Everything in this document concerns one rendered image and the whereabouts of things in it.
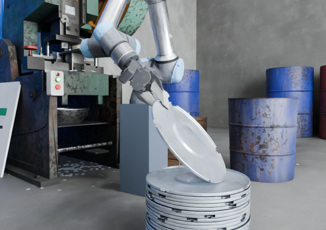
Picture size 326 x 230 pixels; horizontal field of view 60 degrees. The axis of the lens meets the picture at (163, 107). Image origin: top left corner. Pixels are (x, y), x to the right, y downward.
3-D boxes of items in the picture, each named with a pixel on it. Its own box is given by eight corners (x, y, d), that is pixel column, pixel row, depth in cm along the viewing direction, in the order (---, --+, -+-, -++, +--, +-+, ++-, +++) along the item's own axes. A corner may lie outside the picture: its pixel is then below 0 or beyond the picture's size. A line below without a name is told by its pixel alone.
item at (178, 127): (199, 119, 100) (200, 118, 100) (238, 190, 81) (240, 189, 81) (139, 88, 81) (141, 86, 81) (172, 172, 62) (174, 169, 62)
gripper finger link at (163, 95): (180, 102, 88) (161, 81, 90) (173, 102, 82) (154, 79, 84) (173, 108, 89) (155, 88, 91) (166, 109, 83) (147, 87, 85)
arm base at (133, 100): (164, 103, 149) (164, 84, 149) (148, 104, 136) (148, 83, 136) (140, 103, 157) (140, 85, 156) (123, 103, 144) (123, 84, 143)
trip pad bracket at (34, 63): (45, 90, 158) (44, 55, 157) (27, 90, 151) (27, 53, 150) (40, 90, 162) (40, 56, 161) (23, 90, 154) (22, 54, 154)
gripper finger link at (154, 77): (168, 87, 84) (150, 66, 87) (166, 87, 83) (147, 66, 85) (157, 98, 86) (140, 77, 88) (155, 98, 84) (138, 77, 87)
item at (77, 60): (98, 71, 180) (98, 50, 180) (79, 69, 170) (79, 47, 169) (76, 73, 196) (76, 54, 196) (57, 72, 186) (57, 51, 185)
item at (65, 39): (82, 47, 197) (82, 39, 196) (55, 42, 181) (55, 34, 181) (70, 50, 207) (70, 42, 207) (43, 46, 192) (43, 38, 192)
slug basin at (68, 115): (99, 122, 197) (99, 108, 197) (53, 126, 171) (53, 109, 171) (73, 120, 219) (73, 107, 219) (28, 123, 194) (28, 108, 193)
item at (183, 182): (266, 177, 82) (266, 174, 82) (217, 206, 60) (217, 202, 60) (184, 163, 101) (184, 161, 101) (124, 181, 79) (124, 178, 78)
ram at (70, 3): (83, 37, 191) (83, -7, 190) (63, 33, 180) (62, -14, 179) (70, 41, 202) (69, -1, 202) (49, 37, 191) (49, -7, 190)
